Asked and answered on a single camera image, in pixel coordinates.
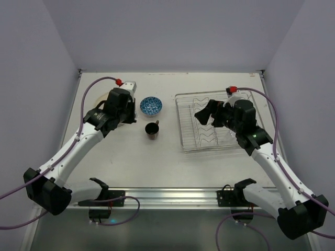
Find clear glass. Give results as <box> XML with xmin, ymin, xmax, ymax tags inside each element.
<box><xmin>229</xmin><ymin>130</ymin><xmax>237</xmax><ymax>142</ymax></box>

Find blue patterned bowl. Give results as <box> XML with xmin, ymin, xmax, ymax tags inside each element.
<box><xmin>140</xmin><ymin>96</ymin><xmax>163</xmax><ymax>117</ymax></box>

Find dark red cup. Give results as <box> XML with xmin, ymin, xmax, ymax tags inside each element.
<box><xmin>144</xmin><ymin>120</ymin><xmax>159</xmax><ymax>140</ymax></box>

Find cream plate back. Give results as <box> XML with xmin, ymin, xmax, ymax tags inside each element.
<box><xmin>94</xmin><ymin>93</ymin><xmax>108</xmax><ymax>106</ymax></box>

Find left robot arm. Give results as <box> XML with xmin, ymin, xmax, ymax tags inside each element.
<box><xmin>23</xmin><ymin>82</ymin><xmax>136</xmax><ymax>215</ymax></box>

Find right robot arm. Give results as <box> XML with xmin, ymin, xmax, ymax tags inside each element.
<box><xmin>194</xmin><ymin>99</ymin><xmax>329</xmax><ymax>239</ymax></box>

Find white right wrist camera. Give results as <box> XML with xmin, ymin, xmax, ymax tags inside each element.
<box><xmin>225</xmin><ymin>86</ymin><xmax>246</xmax><ymax>106</ymax></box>

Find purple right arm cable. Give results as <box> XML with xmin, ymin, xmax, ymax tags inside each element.
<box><xmin>216</xmin><ymin>86</ymin><xmax>335</xmax><ymax>251</ymax></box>

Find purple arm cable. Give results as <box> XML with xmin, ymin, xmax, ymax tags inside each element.
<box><xmin>216</xmin><ymin>86</ymin><xmax>335</xmax><ymax>251</ymax></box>
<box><xmin>0</xmin><ymin>76</ymin><xmax>140</xmax><ymax>230</ymax></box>

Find metal wire dish rack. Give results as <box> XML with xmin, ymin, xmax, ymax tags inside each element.
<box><xmin>174</xmin><ymin>89</ymin><xmax>257</xmax><ymax>153</ymax></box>

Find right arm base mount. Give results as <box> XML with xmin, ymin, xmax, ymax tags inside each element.
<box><xmin>216</xmin><ymin>178</ymin><xmax>256</xmax><ymax>214</ymax></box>

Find aluminium mounting rail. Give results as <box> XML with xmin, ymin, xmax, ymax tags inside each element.
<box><xmin>33</xmin><ymin>187</ymin><xmax>310</xmax><ymax>210</ymax></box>

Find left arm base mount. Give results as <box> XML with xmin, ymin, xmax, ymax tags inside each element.
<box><xmin>75</xmin><ymin>178</ymin><xmax>126</xmax><ymax>223</ymax></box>

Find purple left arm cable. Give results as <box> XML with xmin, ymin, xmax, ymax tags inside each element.
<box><xmin>0</xmin><ymin>76</ymin><xmax>140</xmax><ymax>230</ymax></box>

